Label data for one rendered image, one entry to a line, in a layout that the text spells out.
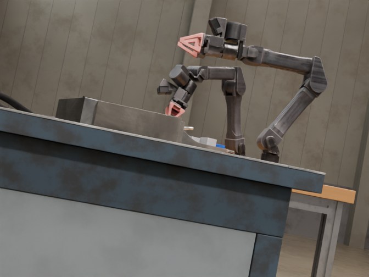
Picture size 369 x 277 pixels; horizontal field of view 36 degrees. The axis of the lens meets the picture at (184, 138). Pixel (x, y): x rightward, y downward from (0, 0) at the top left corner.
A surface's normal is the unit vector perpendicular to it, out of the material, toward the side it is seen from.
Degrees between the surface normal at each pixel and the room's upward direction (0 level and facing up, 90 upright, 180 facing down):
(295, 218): 90
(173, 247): 90
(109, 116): 90
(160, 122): 90
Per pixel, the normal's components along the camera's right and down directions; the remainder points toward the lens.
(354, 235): 0.11, -0.04
